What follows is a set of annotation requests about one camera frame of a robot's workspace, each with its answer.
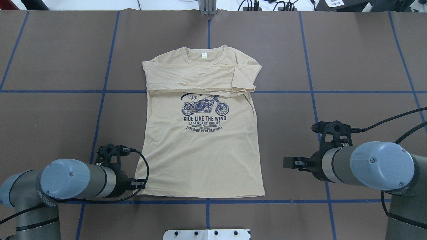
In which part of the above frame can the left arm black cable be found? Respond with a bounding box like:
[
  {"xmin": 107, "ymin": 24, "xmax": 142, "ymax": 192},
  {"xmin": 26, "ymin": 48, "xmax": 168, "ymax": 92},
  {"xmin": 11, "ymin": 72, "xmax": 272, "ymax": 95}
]
[{"xmin": 0, "ymin": 148, "xmax": 149, "ymax": 225}]

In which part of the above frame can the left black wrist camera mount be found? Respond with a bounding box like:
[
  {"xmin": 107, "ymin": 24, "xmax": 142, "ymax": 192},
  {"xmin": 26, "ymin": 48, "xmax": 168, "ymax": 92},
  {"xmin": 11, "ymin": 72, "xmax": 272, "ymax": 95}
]
[{"xmin": 95, "ymin": 143, "xmax": 131, "ymax": 166}]

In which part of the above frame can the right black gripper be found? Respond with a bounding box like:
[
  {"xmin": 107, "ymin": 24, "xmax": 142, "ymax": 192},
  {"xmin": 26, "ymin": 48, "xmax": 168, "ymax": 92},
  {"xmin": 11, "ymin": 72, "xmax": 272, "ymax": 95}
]
[{"xmin": 284, "ymin": 151, "xmax": 326, "ymax": 181}]

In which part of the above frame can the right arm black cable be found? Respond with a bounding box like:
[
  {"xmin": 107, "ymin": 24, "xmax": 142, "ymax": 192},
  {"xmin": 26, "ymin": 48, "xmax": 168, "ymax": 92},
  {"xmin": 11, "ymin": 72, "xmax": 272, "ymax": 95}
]
[{"xmin": 350, "ymin": 107, "xmax": 427, "ymax": 217}]

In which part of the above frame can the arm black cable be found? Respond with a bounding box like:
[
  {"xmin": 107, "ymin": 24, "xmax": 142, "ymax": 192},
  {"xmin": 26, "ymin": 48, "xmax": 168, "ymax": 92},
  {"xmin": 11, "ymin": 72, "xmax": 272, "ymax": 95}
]
[
  {"xmin": 0, "ymin": 148, "xmax": 149, "ymax": 225},
  {"xmin": 350, "ymin": 107, "xmax": 427, "ymax": 217}
]

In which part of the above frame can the white camera pillar with base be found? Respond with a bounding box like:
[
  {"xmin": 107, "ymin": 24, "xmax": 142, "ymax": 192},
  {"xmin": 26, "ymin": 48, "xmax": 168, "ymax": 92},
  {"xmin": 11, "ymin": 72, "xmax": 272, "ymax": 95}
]
[{"xmin": 163, "ymin": 229, "xmax": 251, "ymax": 240}]

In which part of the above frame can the beige long sleeve shirt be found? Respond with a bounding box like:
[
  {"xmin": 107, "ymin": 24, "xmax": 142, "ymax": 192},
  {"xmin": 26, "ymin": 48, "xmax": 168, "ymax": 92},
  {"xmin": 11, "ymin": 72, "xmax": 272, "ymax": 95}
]
[{"xmin": 135, "ymin": 45, "xmax": 265, "ymax": 198}]

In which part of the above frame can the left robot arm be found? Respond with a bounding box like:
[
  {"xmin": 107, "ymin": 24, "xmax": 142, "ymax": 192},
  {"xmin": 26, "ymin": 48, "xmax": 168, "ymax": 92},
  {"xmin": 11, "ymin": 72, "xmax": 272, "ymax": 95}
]
[{"xmin": 1, "ymin": 159, "xmax": 147, "ymax": 240}]

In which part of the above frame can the aluminium frame post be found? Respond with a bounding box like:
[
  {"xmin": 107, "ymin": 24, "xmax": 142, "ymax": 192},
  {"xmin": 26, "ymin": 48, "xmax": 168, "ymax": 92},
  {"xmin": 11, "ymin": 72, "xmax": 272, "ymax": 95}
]
[{"xmin": 197, "ymin": 0, "xmax": 218, "ymax": 15}]

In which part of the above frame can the black monitor stand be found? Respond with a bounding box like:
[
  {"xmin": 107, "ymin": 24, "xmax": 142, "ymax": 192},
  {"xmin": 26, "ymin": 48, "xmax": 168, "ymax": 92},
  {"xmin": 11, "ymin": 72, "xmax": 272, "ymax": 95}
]
[{"xmin": 315, "ymin": 0, "xmax": 414, "ymax": 12}]

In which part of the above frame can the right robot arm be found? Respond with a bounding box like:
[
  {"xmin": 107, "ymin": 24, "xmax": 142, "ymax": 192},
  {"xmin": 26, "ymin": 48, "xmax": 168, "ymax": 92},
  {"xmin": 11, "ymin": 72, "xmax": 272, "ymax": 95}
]
[{"xmin": 283, "ymin": 141, "xmax": 427, "ymax": 240}]

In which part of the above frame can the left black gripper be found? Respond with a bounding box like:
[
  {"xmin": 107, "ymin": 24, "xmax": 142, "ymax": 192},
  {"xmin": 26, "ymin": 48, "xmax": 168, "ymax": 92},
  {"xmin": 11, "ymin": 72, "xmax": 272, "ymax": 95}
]
[{"xmin": 113, "ymin": 170, "xmax": 145, "ymax": 197}]

